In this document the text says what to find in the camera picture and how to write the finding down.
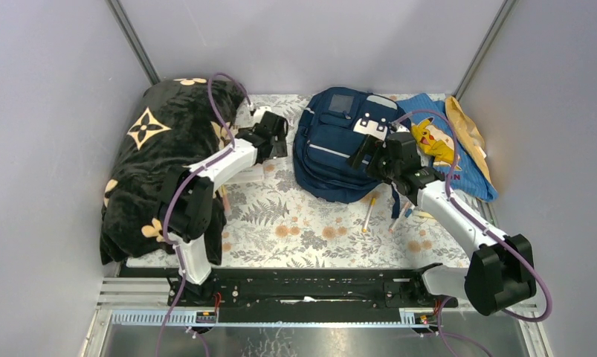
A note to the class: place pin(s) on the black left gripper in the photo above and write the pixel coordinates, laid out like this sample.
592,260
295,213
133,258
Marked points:
279,136

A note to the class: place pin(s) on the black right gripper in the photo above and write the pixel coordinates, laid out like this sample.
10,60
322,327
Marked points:
374,147

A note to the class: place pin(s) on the blue capped white marker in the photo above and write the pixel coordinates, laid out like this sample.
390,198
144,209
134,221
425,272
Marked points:
408,212

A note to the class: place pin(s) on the navy blue backpack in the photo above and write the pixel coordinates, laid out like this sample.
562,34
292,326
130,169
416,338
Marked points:
331,129

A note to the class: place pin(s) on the orange capped white marker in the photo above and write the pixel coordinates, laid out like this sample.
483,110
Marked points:
400,217

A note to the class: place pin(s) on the pink highlighter pen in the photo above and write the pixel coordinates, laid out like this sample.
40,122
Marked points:
225,200

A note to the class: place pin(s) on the beige tape box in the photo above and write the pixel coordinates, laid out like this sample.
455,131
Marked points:
252,174

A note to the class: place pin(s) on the yellow capped white marker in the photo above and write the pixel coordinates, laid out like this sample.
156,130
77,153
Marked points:
368,215

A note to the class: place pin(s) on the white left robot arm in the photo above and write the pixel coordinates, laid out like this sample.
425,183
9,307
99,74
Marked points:
186,199

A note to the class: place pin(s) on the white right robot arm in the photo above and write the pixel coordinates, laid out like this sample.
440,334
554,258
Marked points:
500,273

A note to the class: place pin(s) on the yellow snack bag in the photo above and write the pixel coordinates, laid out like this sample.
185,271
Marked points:
468,134

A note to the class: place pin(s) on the yellow highlighter pen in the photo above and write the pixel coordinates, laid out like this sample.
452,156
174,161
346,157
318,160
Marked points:
424,214

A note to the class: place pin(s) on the floral table mat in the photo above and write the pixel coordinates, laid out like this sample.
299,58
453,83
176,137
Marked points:
276,224

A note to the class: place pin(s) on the black floral blanket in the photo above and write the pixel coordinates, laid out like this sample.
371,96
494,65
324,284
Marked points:
174,124

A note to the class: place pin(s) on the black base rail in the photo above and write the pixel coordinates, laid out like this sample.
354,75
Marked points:
308,295

